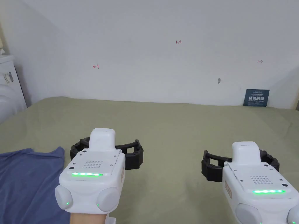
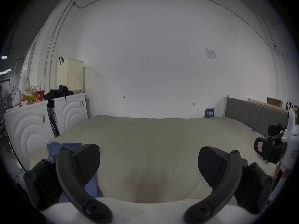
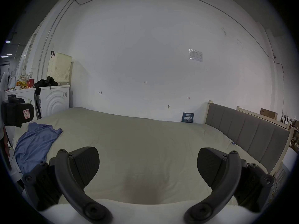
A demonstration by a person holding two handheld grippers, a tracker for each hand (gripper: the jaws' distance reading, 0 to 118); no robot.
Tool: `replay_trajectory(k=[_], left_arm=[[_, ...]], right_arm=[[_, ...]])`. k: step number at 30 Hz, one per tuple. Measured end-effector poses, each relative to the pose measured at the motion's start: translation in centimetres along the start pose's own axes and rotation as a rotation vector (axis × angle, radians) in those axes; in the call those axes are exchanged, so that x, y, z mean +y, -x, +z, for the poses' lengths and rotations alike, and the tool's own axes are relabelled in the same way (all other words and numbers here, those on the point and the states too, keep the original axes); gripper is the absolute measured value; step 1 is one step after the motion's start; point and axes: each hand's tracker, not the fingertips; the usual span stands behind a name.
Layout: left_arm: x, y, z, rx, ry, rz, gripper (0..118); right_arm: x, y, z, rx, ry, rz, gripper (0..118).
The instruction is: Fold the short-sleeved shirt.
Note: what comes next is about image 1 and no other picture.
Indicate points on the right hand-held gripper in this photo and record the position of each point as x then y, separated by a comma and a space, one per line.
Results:
257, 198

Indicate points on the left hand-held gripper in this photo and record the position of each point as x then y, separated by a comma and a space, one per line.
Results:
93, 184

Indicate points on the person's left hand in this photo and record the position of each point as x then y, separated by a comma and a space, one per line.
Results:
88, 218

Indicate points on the bed with pale green sheet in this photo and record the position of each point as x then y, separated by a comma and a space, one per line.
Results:
168, 130

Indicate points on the dark blue sign card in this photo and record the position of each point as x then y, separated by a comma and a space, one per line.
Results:
256, 98

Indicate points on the blue shirt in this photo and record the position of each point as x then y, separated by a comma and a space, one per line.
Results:
25, 182

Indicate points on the white rounded object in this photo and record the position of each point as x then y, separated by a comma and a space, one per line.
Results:
7, 105

